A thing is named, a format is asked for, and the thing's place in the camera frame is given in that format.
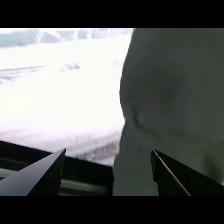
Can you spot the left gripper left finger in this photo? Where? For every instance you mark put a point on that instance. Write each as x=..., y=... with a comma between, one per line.
x=40, y=176

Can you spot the grey garment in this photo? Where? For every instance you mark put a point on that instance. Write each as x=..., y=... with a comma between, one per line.
x=173, y=100

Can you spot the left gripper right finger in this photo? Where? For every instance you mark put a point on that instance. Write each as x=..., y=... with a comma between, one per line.
x=176, y=180

